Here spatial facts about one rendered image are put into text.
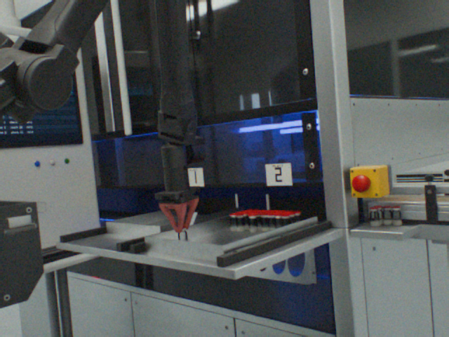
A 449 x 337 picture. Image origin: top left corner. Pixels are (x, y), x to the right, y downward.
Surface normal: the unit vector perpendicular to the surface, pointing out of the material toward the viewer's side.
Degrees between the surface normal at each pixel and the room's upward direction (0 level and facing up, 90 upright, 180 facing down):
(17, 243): 90
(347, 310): 90
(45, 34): 60
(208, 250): 90
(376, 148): 90
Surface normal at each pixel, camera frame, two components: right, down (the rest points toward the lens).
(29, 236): 0.70, -0.03
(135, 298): -0.68, 0.10
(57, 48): -0.33, -0.43
